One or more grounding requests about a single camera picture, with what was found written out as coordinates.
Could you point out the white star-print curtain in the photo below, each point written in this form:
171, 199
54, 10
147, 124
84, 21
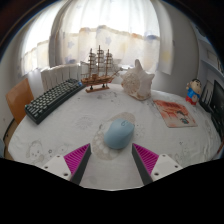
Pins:
100, 30

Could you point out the large white conch shell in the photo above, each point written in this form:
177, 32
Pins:
137, 83

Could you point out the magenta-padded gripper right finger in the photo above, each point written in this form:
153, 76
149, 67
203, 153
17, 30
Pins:
146, 158

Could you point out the wooden chair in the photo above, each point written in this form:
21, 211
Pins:
19, 100

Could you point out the wooden model sailing ship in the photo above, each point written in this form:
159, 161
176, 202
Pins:
98, 78

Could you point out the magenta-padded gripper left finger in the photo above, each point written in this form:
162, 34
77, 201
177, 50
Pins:
76, 158

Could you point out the white radiator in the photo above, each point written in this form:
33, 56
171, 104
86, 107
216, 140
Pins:
56, 76

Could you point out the cartoon boy figurine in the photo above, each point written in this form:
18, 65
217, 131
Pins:
193, 91

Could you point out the black monitor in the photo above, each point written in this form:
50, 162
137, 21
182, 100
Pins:
218, 106

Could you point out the black router with antennas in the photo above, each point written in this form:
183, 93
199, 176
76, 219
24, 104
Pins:
206, 96

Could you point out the light blue computer mouse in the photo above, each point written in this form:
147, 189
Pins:
118, 135

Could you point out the white wall shelf unit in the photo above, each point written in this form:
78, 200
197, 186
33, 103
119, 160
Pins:
211, 53

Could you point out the black mechanical keyboard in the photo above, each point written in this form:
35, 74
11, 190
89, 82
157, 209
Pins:
50, 100

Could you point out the white printed tablecloth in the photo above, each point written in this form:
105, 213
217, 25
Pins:
66, 133

